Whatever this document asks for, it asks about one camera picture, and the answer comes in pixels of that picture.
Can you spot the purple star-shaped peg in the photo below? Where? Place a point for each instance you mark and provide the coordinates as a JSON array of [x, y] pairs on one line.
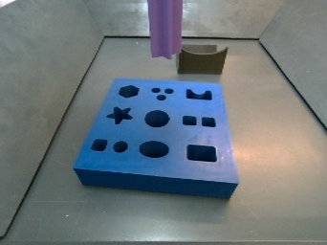
[[166, 19]]

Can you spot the blue shape sorting block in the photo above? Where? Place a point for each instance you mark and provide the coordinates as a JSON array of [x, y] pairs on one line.
[[160, 139]]

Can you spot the dark grey curved holder block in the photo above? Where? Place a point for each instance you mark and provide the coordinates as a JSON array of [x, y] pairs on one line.
[[200, 59]]

